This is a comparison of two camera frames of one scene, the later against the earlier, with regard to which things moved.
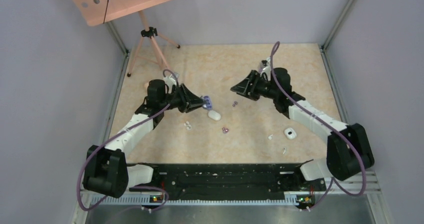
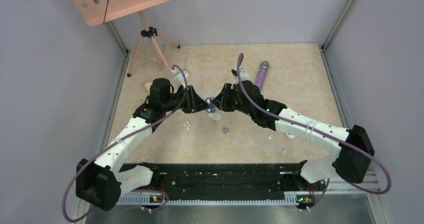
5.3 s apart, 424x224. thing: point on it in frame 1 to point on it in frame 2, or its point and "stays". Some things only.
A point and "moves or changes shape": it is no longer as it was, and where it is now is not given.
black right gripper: x=245 y=89 to x=221 y=101
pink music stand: x=98 y=3 stays
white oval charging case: x=214 y=115 stays
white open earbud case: x=290 y=133 stays
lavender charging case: x=208 y=106 moves or changes shape
